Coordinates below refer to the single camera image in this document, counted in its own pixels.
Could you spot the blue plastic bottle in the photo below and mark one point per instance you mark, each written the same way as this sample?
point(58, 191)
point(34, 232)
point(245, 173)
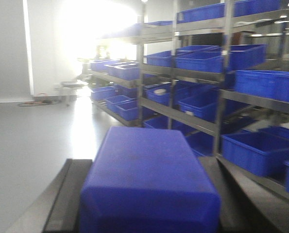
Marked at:
point(147, 181)

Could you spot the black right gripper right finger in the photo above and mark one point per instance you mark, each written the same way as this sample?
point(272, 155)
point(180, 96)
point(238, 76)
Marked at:
point(249, 204)

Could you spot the grey chair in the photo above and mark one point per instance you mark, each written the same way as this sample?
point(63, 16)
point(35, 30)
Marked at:
point(78, 82)

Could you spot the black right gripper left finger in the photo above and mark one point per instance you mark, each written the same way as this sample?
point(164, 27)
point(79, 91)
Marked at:
point(64, 214)

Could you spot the steel storage rack with bins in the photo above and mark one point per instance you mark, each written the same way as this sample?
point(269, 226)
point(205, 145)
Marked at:
point(152, 75)

